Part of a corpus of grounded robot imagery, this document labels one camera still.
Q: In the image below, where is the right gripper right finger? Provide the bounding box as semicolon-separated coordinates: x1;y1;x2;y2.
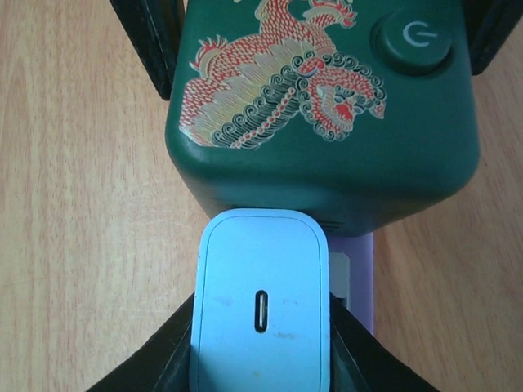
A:
330;296;438;392

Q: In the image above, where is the purple power strip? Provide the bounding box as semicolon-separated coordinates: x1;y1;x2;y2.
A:
328;234;374;335

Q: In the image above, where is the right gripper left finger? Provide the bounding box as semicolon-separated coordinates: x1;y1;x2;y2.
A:
89;296;194;392

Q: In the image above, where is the dark green cube adapter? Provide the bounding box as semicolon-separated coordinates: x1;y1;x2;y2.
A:
165;1;481;236

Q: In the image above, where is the light blue plug adapter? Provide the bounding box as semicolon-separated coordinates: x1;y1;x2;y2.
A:
189;209;330;391

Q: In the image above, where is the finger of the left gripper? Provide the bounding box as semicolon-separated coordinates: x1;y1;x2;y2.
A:
469;0;522;76
110;0;186;100

